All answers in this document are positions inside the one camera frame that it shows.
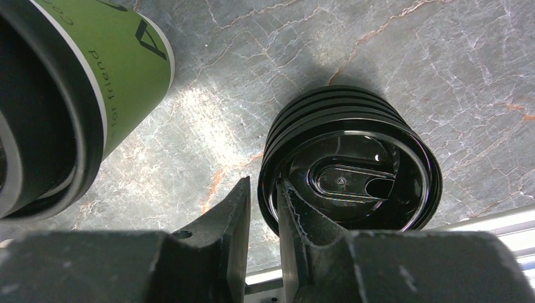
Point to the stack of black lids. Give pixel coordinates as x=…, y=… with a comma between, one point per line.
x=339, y=108

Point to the green paper coffee cup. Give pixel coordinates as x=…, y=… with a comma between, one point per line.
x=127, y=57

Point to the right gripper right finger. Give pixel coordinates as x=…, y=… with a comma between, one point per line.
x=325, y=262

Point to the black plastic cup lid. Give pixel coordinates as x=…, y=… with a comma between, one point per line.
x=52, y=122

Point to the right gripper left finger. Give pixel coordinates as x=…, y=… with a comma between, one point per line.
x=205, y=261

